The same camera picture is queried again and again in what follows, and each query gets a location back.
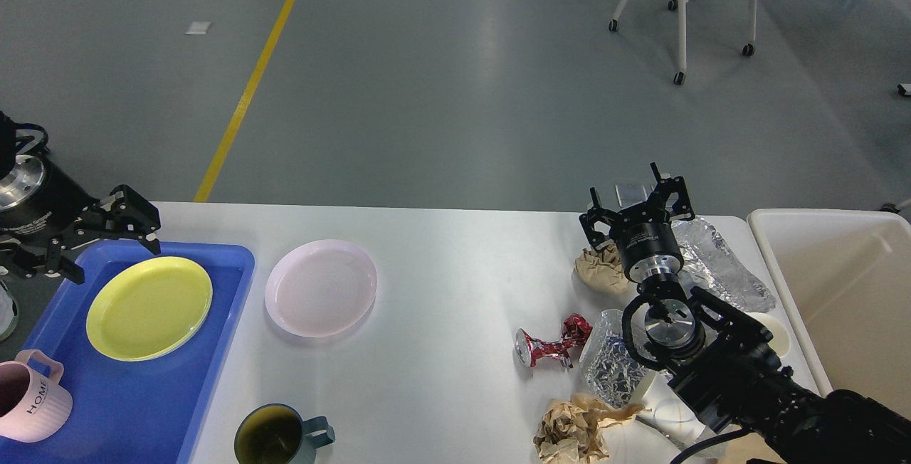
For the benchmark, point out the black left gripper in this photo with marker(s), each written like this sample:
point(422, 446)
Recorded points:
point(39, 201)

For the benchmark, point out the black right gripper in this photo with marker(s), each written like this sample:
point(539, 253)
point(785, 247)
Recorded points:
point(648, 247)

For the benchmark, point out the pink ribbed mug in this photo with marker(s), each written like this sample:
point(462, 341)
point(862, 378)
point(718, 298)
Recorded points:
point(33, 403)

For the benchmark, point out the teal mug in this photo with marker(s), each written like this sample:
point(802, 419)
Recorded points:
point(276, 433)

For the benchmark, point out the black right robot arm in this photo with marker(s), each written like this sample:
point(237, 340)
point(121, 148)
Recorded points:
point(720, 360)

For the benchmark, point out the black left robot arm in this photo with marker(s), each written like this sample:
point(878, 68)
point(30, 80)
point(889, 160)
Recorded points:
point(21, 138)

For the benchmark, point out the crumpled brown paper back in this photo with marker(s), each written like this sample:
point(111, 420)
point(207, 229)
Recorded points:
point(602, 271)

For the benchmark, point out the crumpled brown paper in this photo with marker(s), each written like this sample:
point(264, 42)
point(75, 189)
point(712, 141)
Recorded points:
point(574, 430)
point(602, 271)

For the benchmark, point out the crumpled foil sheet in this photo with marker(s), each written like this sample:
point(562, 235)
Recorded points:
point(712, 264)

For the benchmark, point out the yellow plate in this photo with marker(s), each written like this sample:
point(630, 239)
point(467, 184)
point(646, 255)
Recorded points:
point(150, 309)

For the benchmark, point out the crushed red can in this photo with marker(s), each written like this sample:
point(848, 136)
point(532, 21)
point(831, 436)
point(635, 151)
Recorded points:
point(575, 333)

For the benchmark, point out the crumpled foil ball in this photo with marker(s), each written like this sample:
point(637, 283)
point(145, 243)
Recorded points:
point(610, 372)

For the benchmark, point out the blue plastic tray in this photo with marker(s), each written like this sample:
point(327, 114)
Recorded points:
point(134, 412)

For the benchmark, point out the clear plastic wrap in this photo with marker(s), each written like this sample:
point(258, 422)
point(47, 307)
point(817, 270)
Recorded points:
point(663, 428)

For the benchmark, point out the white paper cup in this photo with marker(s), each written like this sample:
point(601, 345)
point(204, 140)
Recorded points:
point(780, 342)

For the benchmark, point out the crumpled brown paper front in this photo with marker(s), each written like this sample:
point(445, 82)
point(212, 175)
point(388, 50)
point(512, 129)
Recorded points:
point(574, 430)

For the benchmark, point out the white plastic bin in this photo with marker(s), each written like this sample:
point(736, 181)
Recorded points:
point(844, 277)

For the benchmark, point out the pink plate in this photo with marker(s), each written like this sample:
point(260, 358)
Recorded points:
point(321, 289)

